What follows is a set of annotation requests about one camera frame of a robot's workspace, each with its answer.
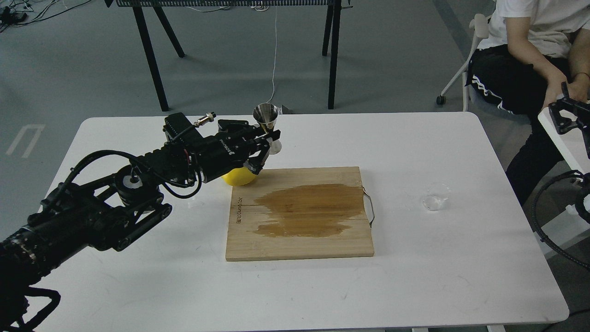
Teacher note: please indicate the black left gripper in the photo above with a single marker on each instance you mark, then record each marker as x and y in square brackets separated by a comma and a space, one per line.
[236, 144]

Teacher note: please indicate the steel double jigger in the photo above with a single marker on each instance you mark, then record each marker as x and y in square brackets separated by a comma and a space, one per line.
[266, 115]

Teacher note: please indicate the clear glass measuring cup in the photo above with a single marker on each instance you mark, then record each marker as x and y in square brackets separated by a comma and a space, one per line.
[436, 197]

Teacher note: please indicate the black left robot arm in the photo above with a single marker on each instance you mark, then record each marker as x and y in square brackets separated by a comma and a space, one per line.
[112, 198]

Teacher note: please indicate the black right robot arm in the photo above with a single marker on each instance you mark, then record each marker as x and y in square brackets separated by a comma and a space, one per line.
[567, 123]

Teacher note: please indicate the yellow lemon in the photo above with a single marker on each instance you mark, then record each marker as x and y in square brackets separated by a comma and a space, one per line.
[239, 177]

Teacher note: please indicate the seated person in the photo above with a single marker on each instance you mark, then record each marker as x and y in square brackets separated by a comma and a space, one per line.
[533, 47]

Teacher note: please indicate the wooden cutting board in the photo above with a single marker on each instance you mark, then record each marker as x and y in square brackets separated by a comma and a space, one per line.
[299, 213]

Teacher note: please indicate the black metal table frame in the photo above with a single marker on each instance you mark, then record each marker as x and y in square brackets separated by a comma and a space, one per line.
[201, 27]

